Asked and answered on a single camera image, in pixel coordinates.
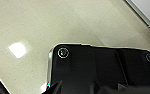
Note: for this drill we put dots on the dark robot base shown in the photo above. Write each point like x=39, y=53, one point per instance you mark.
x=101, y=66

